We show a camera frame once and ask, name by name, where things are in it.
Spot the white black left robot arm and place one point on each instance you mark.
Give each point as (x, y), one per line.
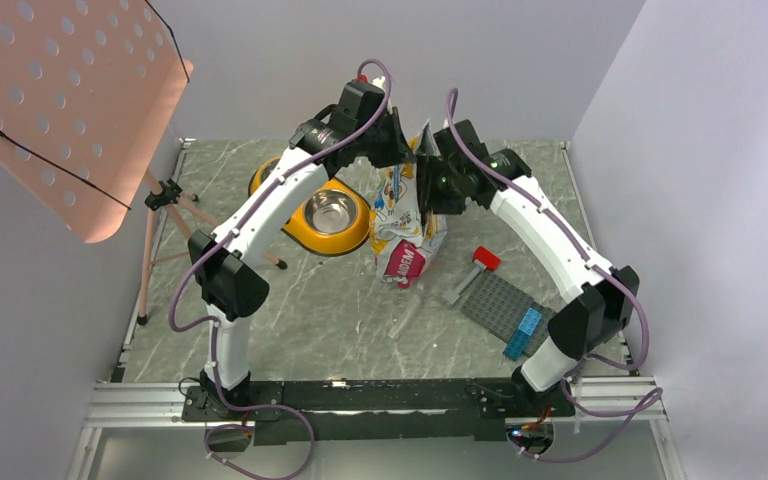
(360, 124)

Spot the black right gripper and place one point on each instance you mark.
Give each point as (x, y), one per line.
(429, 197)

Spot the blue lego brick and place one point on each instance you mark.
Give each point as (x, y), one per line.
(521, 336)

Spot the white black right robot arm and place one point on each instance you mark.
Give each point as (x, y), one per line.
(597, 296)

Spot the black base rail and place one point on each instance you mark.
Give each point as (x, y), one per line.
(288, 411)

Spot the cat food bag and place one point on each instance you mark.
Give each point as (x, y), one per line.
(403, 242)

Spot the pink perforated music stand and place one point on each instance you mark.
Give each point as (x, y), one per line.
(87, 89)

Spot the grey lego baseplate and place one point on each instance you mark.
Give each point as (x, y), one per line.
(498, 306)

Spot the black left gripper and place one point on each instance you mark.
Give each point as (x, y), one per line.
(398, 153)

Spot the aluminium frame rail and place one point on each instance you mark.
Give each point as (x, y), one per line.
(158, 405)

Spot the yellow double pet bowl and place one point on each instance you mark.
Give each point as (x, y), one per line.
(333, 222)

